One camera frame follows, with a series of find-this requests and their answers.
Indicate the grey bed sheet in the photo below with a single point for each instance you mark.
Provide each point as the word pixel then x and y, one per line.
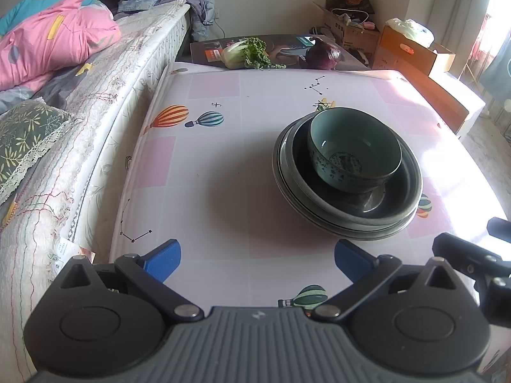
pixel 60 83

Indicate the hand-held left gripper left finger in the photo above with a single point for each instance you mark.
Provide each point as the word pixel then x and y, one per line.
pixel 161 261

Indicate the pink hanging garment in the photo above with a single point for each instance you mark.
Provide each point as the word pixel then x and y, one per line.
pixel 485 32

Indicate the white quilted mattress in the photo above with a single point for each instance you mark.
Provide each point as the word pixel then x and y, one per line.
pixel 99 127

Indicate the green leafy cabbage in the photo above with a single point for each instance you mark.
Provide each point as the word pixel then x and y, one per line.
pixel 247 52

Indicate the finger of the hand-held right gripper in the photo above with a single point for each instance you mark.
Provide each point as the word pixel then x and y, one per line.
pixel 459 251
pixel 501 229

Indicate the brown cardboard box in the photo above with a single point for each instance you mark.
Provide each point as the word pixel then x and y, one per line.
pixel 403 58

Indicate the red onion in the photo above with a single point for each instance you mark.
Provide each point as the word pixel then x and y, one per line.
pixel 321 54

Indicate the dark printed carton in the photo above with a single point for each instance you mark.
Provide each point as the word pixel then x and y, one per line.
pixel 355 0

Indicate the blue hanging blanket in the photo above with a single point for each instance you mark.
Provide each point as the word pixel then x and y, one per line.
pixel 497 75

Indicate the pink floral blanket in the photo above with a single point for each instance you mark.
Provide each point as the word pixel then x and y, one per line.
pixel 52 40

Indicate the teal ceramic bowl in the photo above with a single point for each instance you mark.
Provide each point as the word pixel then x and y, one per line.
pixel 351 147

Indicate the large steel plate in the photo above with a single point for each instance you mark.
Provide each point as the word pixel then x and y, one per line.
pixel 371 237

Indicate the open cardboard box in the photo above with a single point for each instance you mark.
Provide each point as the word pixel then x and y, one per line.
pixel 347 32

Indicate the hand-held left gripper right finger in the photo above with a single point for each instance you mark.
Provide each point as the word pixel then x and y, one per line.
pixel 353 261

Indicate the small paper leaflet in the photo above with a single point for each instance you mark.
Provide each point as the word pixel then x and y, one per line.
pixel 72 253

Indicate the green patterned pillow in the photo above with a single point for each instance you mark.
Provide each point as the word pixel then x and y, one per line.
pixel 24 135

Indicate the large steel basin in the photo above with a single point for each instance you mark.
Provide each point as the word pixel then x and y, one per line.
pixel 276 167

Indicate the balloon print tablecloth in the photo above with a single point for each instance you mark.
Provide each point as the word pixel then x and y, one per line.
pixel 219 167

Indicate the large cardboard box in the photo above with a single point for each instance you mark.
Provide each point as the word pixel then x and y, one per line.
pixel 451 99

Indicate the white plastic bag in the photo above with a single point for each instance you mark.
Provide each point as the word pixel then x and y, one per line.
pixel 413 30

